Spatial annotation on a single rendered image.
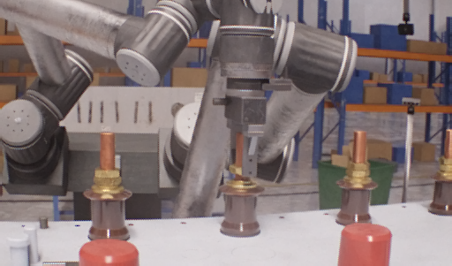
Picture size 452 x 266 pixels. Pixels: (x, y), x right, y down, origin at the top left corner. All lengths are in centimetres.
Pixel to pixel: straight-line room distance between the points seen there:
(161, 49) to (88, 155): 157
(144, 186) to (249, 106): 164
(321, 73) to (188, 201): 46
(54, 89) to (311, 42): 116
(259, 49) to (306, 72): 36
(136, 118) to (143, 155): 327
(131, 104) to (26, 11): 459
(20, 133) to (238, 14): 127
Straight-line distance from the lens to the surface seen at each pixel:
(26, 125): 216
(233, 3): 108
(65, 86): 226
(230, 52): 108
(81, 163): 264
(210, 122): 141
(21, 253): 94
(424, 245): 115
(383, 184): 557
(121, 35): 114
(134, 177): 264
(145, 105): 589
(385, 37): 1052
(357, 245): 72
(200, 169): 142
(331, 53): 142
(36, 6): 130
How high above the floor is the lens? 170
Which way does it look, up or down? 6 degrees down
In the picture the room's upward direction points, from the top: 2 degrees clockwise
